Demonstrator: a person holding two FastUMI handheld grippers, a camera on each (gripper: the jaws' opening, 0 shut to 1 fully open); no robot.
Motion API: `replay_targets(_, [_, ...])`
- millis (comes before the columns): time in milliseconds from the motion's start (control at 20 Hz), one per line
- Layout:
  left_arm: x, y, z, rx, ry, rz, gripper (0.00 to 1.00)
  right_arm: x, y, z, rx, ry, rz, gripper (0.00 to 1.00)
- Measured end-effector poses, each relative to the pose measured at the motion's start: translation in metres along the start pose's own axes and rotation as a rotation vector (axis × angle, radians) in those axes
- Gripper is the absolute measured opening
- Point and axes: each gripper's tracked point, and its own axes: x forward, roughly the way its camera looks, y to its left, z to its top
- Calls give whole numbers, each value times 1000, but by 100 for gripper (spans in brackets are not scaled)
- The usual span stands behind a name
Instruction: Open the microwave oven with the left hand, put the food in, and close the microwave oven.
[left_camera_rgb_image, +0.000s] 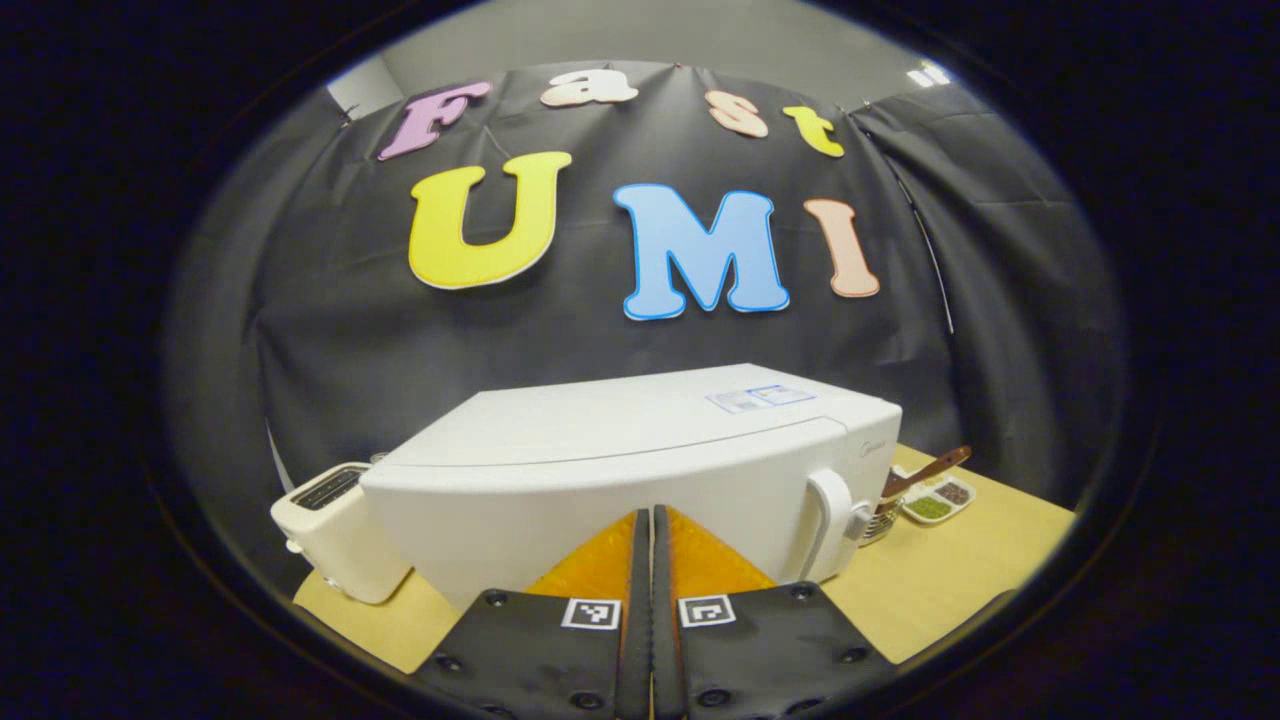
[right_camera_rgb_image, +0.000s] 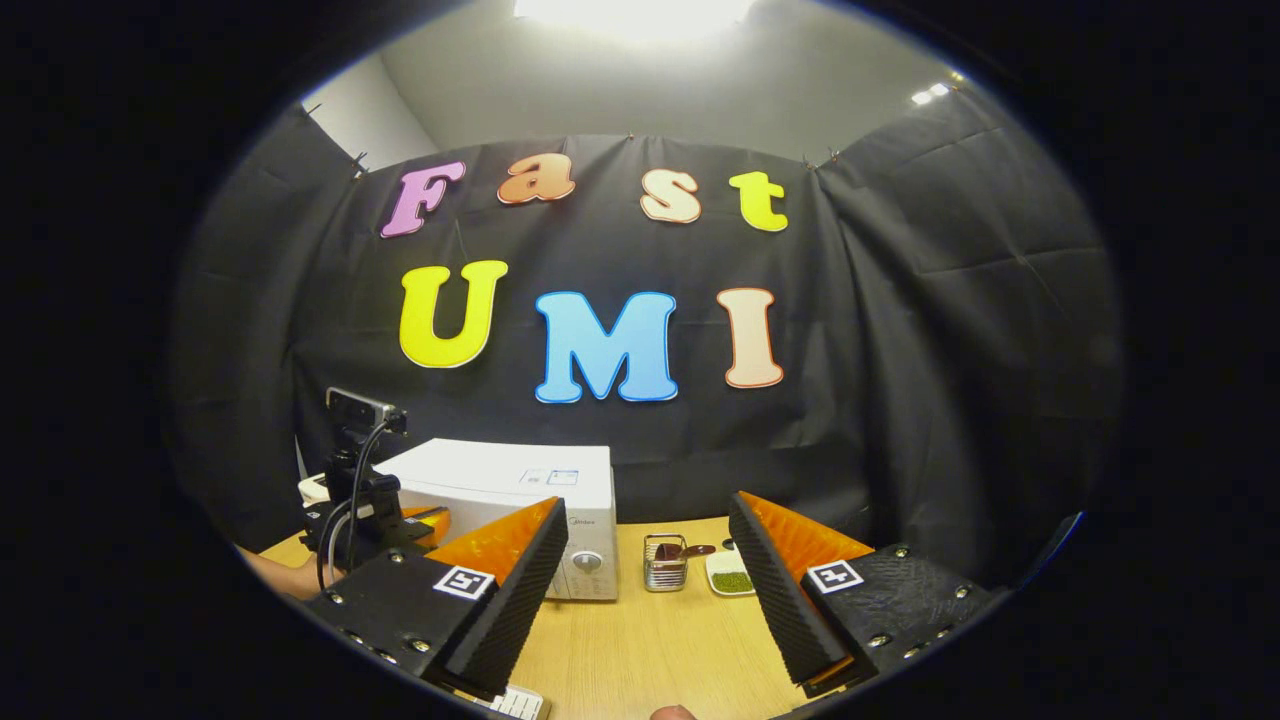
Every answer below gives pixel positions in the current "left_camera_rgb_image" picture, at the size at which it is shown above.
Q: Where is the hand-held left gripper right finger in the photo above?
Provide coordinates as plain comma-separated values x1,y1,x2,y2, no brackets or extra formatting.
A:
652,505,896,719

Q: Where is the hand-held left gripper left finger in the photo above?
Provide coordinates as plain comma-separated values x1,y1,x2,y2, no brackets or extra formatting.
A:
410,508,651,719

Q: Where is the white microwave oven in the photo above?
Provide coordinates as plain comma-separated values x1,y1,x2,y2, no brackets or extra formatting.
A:
360,363,903,611

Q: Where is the white divided bean plate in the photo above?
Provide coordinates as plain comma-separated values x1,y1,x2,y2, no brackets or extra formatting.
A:
900,475,977,526

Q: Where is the white toaster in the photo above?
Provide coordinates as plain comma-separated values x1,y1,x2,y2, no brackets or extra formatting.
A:
270,462,413,605

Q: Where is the wooden spoon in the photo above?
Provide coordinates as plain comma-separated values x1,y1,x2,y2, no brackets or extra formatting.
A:
880,446,973,498

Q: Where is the black backdrop cloth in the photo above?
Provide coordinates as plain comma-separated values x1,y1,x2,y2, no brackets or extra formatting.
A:
165,60,1126,561

